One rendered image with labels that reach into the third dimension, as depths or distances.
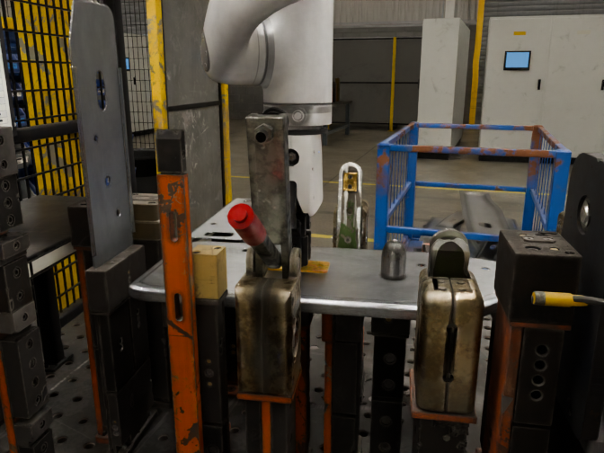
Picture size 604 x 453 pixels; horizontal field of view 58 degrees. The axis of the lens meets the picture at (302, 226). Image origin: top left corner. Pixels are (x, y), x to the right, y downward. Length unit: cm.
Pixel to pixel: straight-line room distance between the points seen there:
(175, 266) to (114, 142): 28
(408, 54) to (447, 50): 413
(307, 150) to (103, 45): 32
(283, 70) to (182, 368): 35
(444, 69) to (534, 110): 138
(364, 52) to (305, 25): 1202
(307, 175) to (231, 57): 16
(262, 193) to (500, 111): 801
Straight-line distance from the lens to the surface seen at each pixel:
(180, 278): 59
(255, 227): 45
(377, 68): 1260
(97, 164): 78
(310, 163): 64
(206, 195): 392
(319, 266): 73
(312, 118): 65
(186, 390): 65
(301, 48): 64
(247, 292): 54
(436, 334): 50
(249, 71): 63
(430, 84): 846
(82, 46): 76
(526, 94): 851
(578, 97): 860
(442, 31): 847
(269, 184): 53
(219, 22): 59
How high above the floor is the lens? 125
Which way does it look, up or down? 16 degrees down
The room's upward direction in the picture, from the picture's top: straight up
